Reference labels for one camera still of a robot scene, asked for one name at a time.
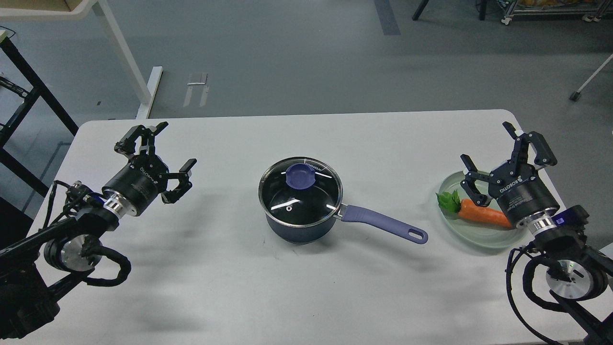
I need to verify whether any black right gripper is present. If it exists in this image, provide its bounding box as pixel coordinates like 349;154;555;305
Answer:
460;122;560;227

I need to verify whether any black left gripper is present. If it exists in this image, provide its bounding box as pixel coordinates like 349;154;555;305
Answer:
102;122;197;217

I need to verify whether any glass pot lid blue knob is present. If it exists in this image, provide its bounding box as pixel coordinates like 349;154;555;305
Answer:
258;157;343;227

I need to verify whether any dark blue saucepan purple handle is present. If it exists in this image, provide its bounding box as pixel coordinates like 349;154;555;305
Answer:
262;192;429;245

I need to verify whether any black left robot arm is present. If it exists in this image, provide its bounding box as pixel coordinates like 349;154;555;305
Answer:
0;122;197;339

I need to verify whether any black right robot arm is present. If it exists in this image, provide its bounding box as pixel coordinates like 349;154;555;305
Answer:
461;122;613;345

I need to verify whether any orange toy carrot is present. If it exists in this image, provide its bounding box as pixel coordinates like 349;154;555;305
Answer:
435;190;513;229

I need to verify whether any pale green plate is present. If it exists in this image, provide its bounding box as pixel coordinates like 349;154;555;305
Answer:
435;171;528;250

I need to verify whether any white stand leg with foot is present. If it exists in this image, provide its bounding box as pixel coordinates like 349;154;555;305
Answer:
569;53;613;101

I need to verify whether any metal wheeled cart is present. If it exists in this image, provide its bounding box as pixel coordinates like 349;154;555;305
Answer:
500;0;612;25

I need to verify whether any white desk with leg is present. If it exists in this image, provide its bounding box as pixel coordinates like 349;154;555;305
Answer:
0;0;164;120

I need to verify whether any black metal rack frame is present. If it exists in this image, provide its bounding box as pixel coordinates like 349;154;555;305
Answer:
0;29;79;196

